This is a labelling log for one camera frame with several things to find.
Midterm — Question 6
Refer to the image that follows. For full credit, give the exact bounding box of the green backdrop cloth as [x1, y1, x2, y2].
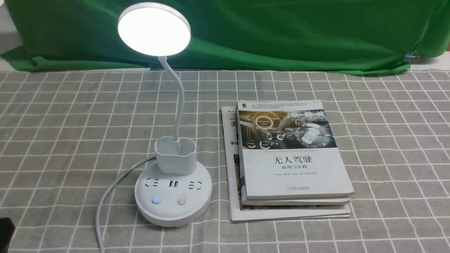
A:
[1, 0, 450, 75]

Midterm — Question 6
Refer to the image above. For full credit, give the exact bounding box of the middle white book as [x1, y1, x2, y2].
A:
[240, 169, 351, 206]

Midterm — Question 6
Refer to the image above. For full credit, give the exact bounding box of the white desk lamp with base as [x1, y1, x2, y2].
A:
[117, 2, 212, 227]

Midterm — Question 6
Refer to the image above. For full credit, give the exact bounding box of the bottom magazine book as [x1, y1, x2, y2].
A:
[221, 106, 351, 222]

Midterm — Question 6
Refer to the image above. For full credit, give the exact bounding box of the blue binder clip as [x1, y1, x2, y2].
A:
[403, 51, 420, 64]

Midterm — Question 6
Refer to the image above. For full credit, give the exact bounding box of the white self-driving book on top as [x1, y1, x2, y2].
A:
[237, 100, 355, 205]

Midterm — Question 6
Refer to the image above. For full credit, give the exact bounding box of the black object at corner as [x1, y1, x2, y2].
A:
[0, 217, 16, 253]

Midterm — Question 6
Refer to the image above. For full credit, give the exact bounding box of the white lamp power cord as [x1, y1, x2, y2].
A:
[96, 156, 156, 253]

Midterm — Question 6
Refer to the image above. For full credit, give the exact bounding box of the grey checkered tablecloth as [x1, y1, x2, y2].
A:
[0, 71, 450, 253]

